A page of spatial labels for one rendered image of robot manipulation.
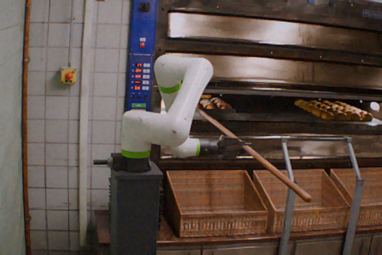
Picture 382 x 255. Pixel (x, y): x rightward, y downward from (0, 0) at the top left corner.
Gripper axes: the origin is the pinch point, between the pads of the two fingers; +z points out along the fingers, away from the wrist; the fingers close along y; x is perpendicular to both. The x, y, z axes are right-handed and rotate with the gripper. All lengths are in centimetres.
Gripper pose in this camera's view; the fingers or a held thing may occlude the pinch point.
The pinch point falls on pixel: (245, 147)
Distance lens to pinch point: 288.2
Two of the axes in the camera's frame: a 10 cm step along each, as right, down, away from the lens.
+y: -0.7, 9.7, 2.1
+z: 9.7, 0.1, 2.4
